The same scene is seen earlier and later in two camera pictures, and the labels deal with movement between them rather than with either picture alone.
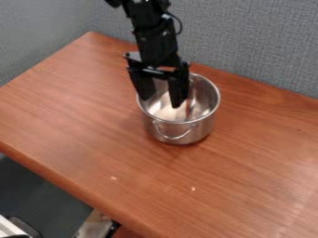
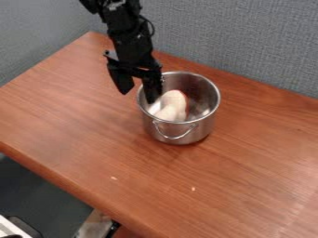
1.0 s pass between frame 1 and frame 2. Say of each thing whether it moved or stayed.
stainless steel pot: stayed
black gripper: moved
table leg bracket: stayed
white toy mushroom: stayed
